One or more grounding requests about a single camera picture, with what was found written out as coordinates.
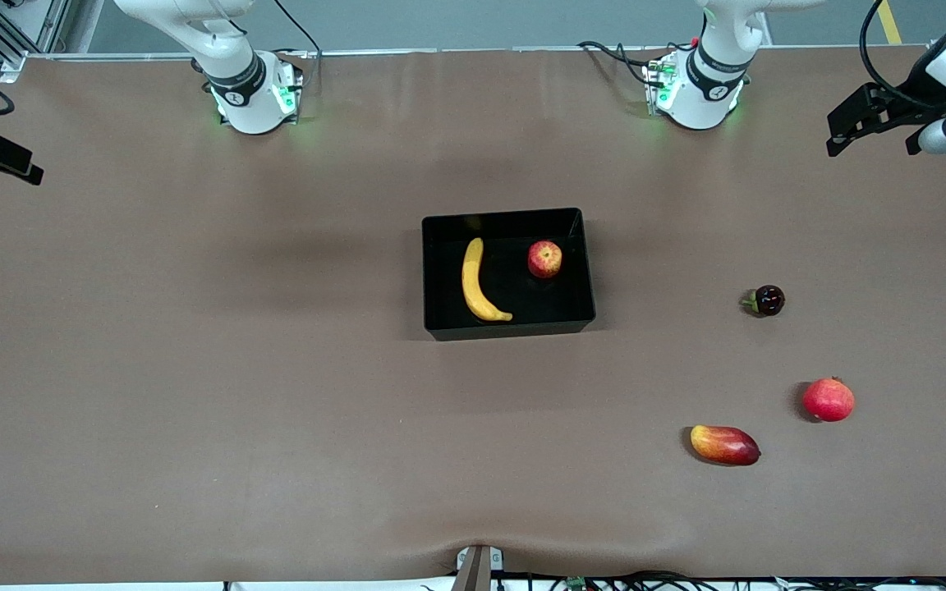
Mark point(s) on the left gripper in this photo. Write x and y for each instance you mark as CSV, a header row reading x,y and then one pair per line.
x,y
905,102

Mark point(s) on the small red yellow apple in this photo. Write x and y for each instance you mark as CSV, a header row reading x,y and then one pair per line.
x,y
544,259

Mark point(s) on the black plastic box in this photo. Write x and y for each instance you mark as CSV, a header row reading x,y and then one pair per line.
x,y
559,308

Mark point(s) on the yellow banana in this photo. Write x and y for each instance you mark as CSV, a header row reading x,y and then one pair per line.
x,y
473,279

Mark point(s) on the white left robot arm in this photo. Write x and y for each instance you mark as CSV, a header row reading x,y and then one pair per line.
x,y
711,86

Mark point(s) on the dark purple mangosteen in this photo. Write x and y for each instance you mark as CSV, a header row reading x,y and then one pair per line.
x,y
768,300

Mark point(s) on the red pomegranate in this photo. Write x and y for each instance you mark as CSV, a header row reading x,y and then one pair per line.
x,y
828,400

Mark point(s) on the red yellow mango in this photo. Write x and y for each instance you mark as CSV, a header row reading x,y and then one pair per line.
x,y
725,445

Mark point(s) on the brown table cover sheet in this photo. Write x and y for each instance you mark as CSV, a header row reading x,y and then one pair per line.
x,y
276,410

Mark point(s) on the silver table edge rail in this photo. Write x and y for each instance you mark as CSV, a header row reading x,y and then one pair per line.
x,y
440,50

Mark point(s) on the metal camera mount clamp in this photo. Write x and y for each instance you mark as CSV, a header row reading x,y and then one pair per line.
x,y
477,570

